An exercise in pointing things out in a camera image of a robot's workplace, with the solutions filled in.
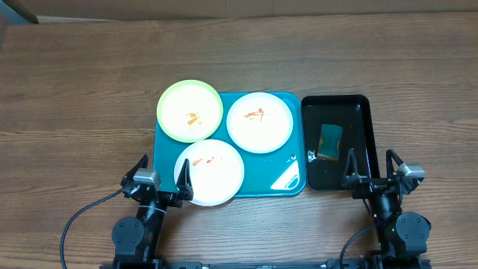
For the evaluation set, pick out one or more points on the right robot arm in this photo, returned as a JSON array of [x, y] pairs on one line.
[[401, 235]]

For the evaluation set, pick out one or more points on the white plate front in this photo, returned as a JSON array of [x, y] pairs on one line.
[[216, 171]]

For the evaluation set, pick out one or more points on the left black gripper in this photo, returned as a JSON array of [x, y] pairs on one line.
[[184, 191]]

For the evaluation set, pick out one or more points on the white plate with sauce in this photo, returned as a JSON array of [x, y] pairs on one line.
[[259, 122]]

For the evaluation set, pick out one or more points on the yellow-green plate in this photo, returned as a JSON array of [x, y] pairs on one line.
[[189, 111]]

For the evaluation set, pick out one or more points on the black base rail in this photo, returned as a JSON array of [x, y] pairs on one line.
[[329, 264]]

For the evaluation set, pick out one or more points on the green yellow sponge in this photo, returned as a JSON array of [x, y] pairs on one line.
[[330, 142]]

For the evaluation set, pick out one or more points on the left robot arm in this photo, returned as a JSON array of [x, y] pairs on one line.
[[136, 238]]

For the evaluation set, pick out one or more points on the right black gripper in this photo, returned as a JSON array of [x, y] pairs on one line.
[[369, 186]]

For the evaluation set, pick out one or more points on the black rectangular tray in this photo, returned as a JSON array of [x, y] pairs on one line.
[[352, 113]]

